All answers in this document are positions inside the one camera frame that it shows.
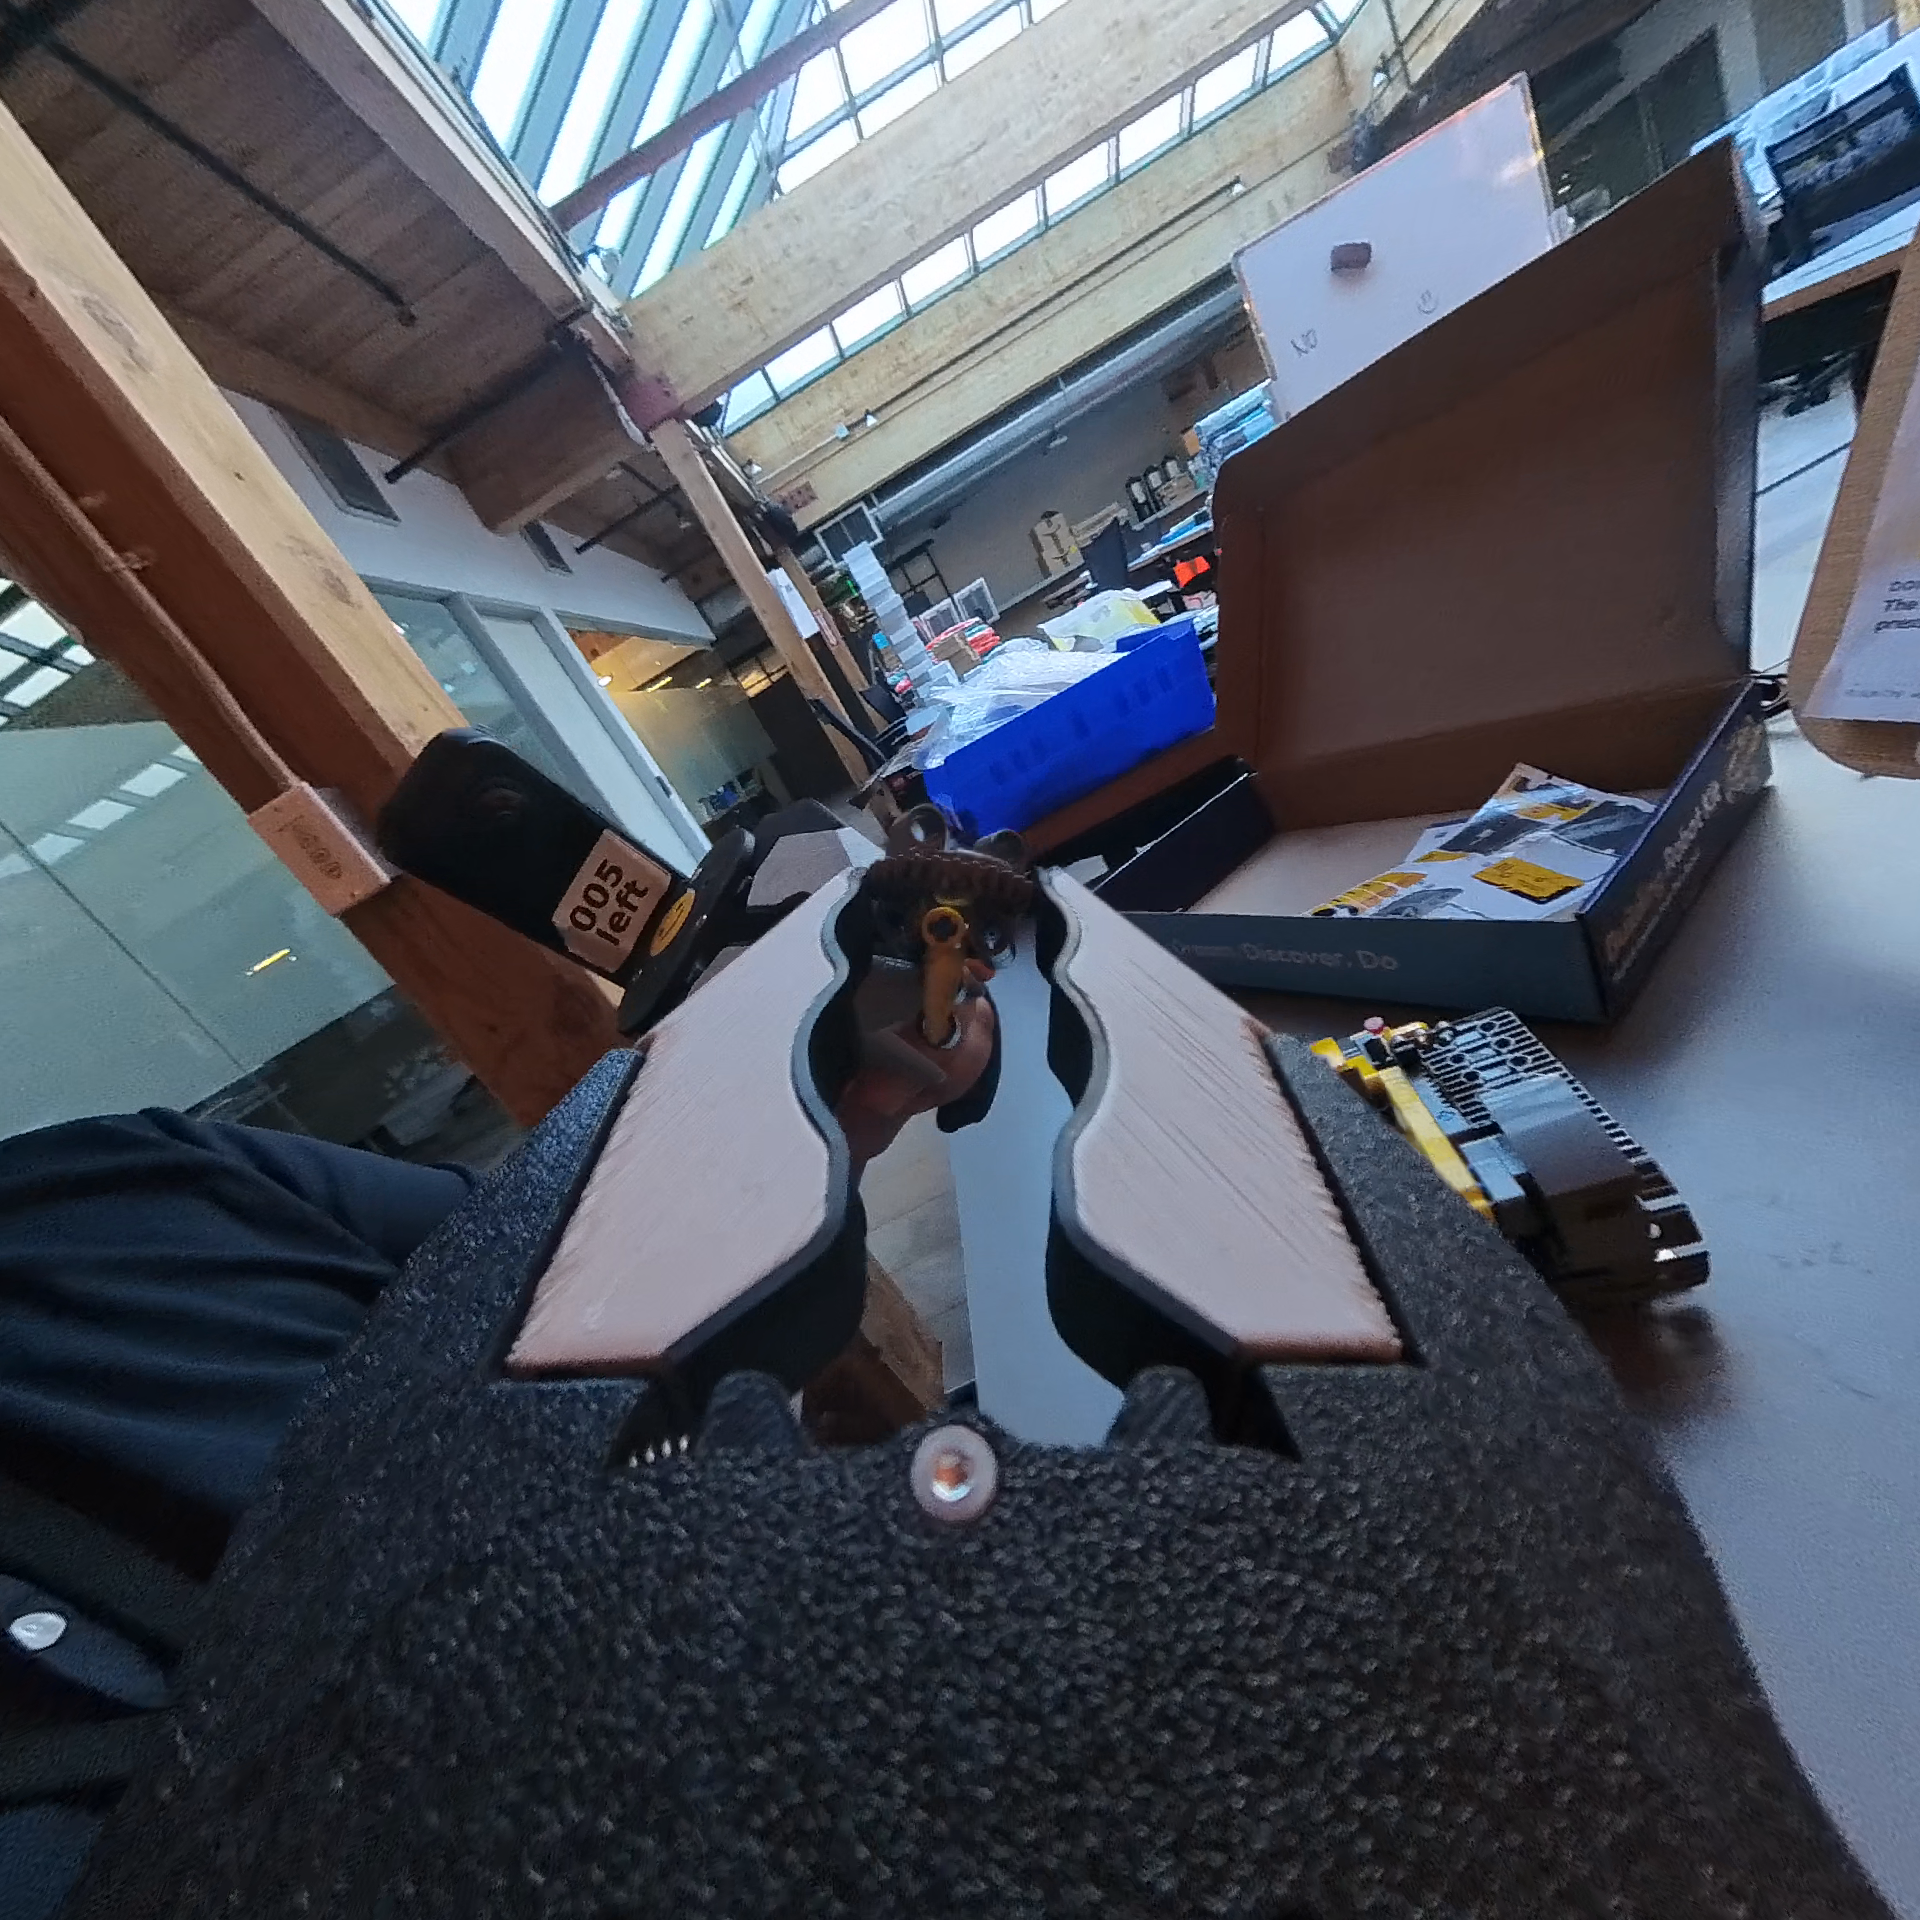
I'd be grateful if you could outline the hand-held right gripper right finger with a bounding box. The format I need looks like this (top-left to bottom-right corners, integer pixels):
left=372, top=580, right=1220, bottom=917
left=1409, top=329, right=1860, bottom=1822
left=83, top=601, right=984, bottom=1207
left=1043, top=872, right=1408, bottom=1373

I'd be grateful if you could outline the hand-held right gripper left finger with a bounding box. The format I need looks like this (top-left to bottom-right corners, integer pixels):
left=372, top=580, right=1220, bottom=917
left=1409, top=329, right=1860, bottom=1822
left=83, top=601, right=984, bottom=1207
left=510, top=877, right=873, bottom=1390

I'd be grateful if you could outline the yellow grey toy bulldozer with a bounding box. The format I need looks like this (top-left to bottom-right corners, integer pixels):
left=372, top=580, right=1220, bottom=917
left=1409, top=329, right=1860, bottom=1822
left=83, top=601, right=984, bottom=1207
left=1311, top=1005, right=1713, bottom=1306

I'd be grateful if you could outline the grey toy gear assembly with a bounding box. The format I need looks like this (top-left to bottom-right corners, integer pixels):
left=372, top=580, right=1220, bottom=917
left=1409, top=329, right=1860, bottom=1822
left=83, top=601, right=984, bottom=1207
left=836, top=851, right=1044, bottom=1144

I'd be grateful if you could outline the grey desk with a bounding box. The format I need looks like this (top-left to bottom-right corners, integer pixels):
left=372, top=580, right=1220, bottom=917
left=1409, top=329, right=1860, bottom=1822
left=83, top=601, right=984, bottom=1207
left=903, top=391, right=1920, bottom=1891

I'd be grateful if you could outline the person's left hand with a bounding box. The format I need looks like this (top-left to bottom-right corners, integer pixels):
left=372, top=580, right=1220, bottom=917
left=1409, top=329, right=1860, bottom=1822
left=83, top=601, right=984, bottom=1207
left=842, top=1005, right=999, bottom=1167

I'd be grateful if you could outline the navy box base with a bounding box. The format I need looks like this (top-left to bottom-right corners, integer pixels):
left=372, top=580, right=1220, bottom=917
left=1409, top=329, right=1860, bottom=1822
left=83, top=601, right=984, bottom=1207
left=1097, top=684, right=1779, bottom=1030

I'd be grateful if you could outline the wooden table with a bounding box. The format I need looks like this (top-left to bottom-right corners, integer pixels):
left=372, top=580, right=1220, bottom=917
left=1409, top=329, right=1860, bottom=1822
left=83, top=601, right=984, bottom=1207
left=1017, top=721, right=1240, bottom=866

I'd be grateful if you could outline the printed booklet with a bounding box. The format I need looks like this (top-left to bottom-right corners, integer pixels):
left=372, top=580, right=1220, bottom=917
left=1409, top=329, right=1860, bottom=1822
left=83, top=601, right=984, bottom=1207
left=1317, top=761, right=1672, bottom=922

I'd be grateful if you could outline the blue plastic bin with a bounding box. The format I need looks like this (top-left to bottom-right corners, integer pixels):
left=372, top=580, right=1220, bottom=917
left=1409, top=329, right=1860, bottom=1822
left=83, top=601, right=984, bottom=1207
left=924, top=618, right=1220, bottom=840

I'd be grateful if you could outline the person's dark blue jacket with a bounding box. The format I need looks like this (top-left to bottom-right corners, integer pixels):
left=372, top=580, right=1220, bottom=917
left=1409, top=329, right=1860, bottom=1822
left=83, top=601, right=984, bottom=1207
left=0, top=1111, right=475, bottom=1920

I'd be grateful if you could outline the white plastic bag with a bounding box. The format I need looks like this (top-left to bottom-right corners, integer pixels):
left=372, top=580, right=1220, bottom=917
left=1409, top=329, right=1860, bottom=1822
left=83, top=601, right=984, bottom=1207
left=939, top=585, right=1167, bottom=730

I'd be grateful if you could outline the open cardboard box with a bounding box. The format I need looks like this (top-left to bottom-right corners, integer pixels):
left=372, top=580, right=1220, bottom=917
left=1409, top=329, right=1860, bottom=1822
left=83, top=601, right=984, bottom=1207
left=1215, top=150, right=1773, bottom=831

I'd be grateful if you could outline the instruction sheet board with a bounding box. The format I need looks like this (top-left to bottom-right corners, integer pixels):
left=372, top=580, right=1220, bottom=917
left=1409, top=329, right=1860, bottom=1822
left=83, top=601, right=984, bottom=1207
left=1786, top=241, right=1920, bottom=783

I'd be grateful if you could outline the white whiteboard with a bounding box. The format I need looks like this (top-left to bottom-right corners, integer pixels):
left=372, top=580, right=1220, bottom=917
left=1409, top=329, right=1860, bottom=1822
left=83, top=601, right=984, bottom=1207
left=1232, top=76, right=1562, bottom=423

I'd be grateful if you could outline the wooden post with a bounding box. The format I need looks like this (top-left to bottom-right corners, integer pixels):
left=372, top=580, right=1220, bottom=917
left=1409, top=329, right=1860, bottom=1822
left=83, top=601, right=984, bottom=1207
left=0, top=107, right=627, bottom=1129

